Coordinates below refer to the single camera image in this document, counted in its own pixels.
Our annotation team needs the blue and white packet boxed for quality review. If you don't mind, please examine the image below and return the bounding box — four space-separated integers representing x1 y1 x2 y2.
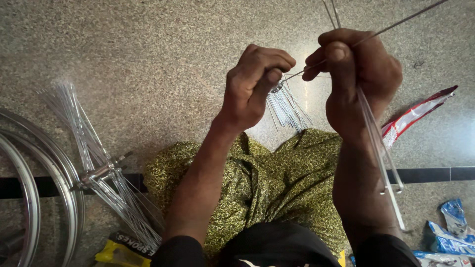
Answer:
428 221 475 257
412 250 475 267
440 198 469 239

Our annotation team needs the green patterned wrap garment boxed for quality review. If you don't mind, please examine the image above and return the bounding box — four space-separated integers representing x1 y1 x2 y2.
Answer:
142 128 350 260

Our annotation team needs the yellow and black packet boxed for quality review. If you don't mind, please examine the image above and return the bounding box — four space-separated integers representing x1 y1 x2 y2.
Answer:
94 231 157 267

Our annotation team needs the chrome bicycle wheel rim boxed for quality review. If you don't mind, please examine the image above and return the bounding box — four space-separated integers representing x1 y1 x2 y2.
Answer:
0 107 87 267
0 133 42 267

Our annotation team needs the red and white packet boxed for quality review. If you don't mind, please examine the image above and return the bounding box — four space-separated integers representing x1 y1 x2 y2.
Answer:
381 85 459 151

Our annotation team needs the single steel spoke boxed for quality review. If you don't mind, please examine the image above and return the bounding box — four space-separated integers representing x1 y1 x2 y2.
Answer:
281 0 450 84

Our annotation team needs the person's left hand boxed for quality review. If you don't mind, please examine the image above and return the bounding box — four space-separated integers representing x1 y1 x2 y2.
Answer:
214 44 297 131

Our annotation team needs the silver axle hub with spokes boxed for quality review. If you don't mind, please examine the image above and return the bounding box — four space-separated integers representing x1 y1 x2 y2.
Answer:
40 79 165 253

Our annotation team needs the small silver hub with spokes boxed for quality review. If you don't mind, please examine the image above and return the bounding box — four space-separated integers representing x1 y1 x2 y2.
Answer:
266 74 313 133

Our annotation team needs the person's right hand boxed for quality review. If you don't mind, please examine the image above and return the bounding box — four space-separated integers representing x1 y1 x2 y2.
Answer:
302 28 404 138

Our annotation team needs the black shirt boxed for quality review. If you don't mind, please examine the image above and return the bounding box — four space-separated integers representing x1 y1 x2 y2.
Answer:
150 221 422 267

